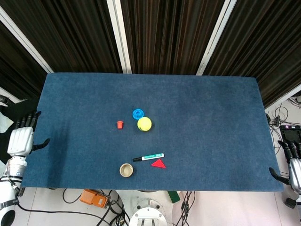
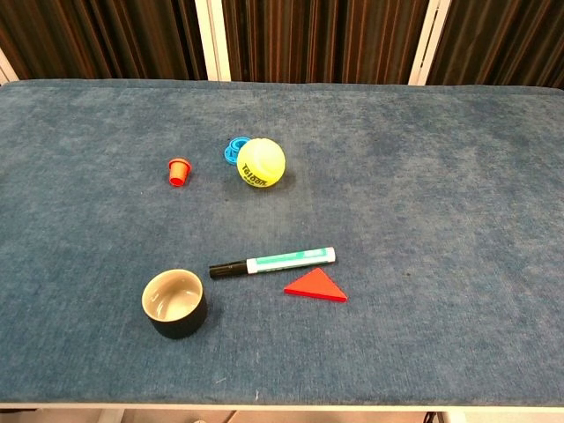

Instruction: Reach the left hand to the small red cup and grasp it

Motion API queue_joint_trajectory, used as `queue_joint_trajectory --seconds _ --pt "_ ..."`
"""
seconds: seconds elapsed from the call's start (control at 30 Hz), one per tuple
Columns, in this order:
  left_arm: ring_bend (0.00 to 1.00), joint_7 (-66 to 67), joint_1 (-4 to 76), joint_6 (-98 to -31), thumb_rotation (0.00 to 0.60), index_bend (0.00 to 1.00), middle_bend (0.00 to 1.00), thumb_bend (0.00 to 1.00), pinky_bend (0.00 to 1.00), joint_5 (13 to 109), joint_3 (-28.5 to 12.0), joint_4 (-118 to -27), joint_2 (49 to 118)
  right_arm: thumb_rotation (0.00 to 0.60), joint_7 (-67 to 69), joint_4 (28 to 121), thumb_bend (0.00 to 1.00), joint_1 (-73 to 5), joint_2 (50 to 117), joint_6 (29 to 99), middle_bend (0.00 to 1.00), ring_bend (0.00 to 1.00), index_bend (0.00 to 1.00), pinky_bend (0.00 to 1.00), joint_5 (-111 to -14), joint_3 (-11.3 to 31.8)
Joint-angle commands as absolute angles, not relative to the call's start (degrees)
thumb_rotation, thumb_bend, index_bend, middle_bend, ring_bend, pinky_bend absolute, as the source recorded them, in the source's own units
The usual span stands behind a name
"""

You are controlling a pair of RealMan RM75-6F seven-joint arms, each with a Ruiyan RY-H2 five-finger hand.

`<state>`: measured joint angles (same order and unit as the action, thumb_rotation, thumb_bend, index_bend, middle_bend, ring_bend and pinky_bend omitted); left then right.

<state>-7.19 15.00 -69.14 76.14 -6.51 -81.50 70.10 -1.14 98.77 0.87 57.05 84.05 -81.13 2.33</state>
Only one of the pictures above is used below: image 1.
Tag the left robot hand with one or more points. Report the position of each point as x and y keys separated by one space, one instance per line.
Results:
x=20 y=141

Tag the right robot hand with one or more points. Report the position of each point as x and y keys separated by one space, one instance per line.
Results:
x=292 y=162

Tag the small red cup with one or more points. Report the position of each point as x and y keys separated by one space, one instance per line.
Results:
x=120 y=124

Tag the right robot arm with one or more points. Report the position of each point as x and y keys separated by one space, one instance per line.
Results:
x=298 y=202

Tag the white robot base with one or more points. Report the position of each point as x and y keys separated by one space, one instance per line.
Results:
x=148 y=215

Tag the dark green rectangular block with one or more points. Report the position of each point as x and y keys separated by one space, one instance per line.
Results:
x=174 y=196

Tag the black device with pink button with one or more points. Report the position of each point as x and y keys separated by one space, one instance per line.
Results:
x=291 y=134

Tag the orange foot pedal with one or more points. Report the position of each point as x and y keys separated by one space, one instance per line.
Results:
x=94 y=199

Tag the blue felt table cover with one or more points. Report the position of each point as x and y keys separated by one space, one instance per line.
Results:
x=188 y=131

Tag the blue plastic flanged disc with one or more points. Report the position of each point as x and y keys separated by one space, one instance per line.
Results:
x=137 y=114

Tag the yellow tennis ball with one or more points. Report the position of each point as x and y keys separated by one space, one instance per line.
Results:
x=144 y=124

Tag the green whiteboard marker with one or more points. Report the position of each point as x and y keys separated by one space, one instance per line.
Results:
x=150 y=157

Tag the red flat triangle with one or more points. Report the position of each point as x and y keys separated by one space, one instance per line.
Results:
x=159 y=163

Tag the white frame post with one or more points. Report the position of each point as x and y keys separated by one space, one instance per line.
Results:
x=119 y=36
x=214 y=37
x=26 y=40

